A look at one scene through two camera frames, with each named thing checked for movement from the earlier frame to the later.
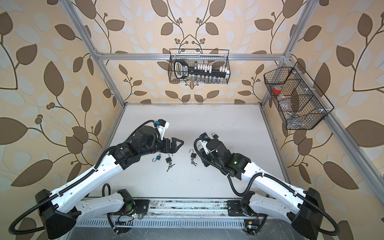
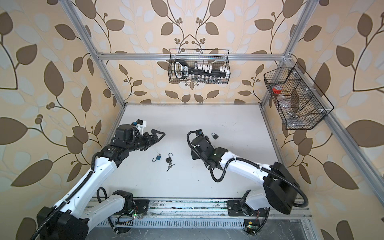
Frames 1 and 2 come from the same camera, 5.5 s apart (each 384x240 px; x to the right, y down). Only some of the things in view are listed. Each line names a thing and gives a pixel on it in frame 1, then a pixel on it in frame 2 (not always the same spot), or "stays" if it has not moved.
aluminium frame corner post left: [72, 13] stays
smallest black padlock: [214, 135] stays
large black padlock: [168, 160] stays
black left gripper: [167, 149] to [149, 143]
